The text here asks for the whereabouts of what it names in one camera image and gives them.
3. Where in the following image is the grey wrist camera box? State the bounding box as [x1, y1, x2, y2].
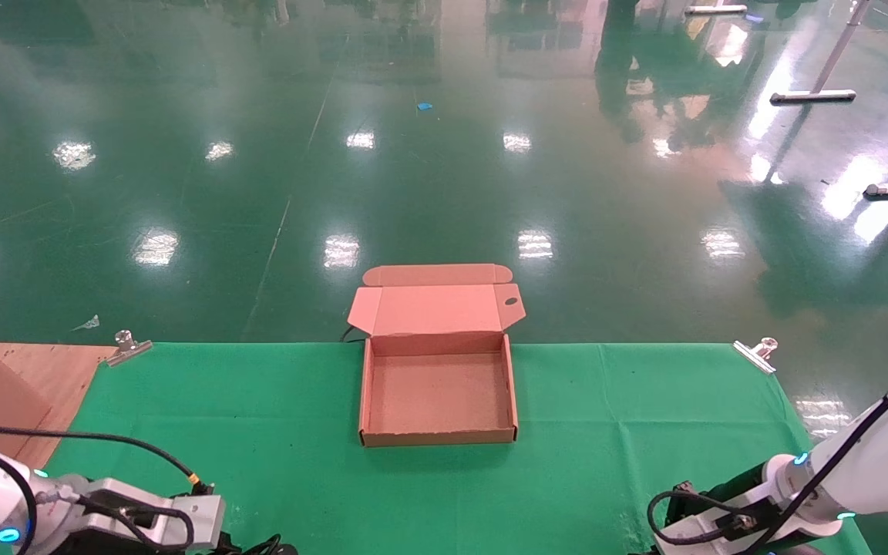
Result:
[654, 515, 732, 555]
[74, 476, 226, 553]

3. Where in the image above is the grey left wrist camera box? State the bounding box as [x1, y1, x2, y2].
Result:
[74, 476, 226, 553]

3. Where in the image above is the green table cloth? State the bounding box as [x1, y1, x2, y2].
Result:
[0, 343, 874, 555]

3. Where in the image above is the open brown cardboard box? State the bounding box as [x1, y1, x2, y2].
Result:
[348, 264, 526, 448]

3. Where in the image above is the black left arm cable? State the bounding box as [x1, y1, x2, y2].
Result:
[0, 420, 215, 555]

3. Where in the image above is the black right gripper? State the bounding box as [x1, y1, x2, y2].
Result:
[668, 461, 773, 529]

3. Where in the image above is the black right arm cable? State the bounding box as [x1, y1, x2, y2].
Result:
[647, 374, 888, 554]

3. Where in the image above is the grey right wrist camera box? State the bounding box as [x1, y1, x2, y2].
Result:
[654, 515, 732, 555]

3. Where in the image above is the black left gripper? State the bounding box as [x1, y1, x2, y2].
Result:
[59, 538, 219, 555]

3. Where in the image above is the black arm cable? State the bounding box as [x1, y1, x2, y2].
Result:
[0, 420, 215, 555]
[647, 374, 888, 554]

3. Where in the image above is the metal binder clip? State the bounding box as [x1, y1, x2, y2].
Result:
[105, 330, 153, 367]
[733, 337, 779, 375]

